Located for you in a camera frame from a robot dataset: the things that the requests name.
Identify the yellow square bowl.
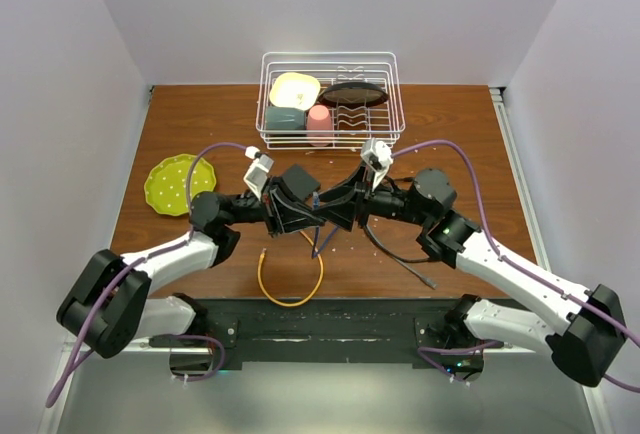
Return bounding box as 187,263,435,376
269,72,321,111

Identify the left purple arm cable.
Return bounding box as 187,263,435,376
44,141,261,409

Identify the grey ethernet cable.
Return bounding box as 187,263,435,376
372,248,438,290

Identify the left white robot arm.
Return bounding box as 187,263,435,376
56,174,323,358

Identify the black ethernet cable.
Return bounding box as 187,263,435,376
362,176,434,264

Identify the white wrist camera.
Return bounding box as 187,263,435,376
243,146,274,199
360,138,393,190

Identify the yellow ethernet cable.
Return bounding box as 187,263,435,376
257,229,325,308

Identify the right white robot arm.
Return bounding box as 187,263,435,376
314,164,628,387

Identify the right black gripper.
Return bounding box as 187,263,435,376
312,161,431,231

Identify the pink cup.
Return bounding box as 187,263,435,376
306,104,333,147

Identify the dark brown plate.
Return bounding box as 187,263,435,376
317,81,389,109

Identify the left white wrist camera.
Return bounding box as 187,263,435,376
243,146,274,199

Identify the white wire dish rack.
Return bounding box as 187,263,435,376
255,51,406,150

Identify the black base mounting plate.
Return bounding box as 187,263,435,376
132,297,506,373

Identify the blue ethernet cable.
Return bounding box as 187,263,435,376
310,192,339,260

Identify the black network switch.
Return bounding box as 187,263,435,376
281,164,321,202

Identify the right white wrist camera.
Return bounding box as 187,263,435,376
360,138,393,190

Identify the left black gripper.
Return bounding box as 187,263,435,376
228,175,324,238

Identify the green polka dot plate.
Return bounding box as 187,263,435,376
143,154,217,217

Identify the teal square cup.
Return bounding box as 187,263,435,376
264,106,306,131

